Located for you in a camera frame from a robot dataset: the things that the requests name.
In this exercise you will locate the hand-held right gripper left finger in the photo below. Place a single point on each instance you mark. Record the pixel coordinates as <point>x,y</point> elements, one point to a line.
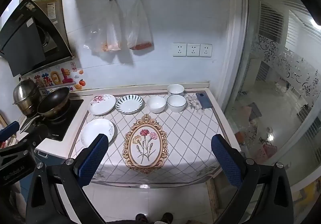
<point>92,158</point>

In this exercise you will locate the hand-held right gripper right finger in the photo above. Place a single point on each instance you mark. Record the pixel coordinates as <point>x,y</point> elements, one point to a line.
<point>225,161</point>

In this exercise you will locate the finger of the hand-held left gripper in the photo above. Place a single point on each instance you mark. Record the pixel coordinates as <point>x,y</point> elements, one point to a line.
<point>8,130</point>
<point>37,136</point>

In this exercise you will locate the white bowl with dark rim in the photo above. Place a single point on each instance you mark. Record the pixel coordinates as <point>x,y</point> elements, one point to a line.
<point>176,103</point>

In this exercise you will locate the white plate with grey flower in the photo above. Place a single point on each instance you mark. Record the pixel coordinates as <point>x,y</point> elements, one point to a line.
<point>95,132</point>

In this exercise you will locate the black induction cooktop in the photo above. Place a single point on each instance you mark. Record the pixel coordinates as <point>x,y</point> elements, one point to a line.
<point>62,126</point>

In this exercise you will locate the steel steamer pot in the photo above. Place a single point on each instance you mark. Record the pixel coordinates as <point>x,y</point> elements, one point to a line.
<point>25,93</point>

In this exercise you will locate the printed diamond pattern tablecloth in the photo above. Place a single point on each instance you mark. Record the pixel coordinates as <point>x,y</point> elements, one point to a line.
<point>185,138</point>

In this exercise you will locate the white plate with pink flowers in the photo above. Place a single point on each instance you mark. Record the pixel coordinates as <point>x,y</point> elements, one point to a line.
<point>101,104</point>

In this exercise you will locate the blue smartphone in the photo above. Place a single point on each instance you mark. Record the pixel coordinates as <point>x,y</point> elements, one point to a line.
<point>204,100</point>

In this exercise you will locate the white plate with striped rim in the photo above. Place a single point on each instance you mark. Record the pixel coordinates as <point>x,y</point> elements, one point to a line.
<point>129,104</point>

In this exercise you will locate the dark slipper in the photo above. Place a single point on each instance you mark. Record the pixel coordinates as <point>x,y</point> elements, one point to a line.
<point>167,217</point>
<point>141,218</point>

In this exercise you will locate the plain white bowl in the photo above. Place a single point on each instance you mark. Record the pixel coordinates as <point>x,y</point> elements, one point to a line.
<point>156,104</point>

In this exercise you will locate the white bowl with blue pattern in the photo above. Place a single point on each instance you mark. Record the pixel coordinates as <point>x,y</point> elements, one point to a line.
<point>176,89</point>

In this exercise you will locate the patterned glass sliding door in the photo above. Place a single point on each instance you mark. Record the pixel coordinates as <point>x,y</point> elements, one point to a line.
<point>275,88</point>

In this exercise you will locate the black range hood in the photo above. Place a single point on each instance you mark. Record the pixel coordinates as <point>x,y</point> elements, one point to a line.
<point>22,38</point>

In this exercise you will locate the plastic bag with orange contents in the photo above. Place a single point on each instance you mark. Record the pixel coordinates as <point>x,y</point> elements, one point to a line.
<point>111,35</point>

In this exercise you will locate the plastic bag with red contents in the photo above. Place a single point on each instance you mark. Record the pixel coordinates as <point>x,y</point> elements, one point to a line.
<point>139,33</point>

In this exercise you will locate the colourful wall stickers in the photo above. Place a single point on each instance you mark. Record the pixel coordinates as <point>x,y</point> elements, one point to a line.
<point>54,77</point>

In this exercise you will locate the white wall socket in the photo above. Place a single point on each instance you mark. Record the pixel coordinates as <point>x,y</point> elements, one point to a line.
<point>179,49</point>
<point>193,50</point>
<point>206,50</point>

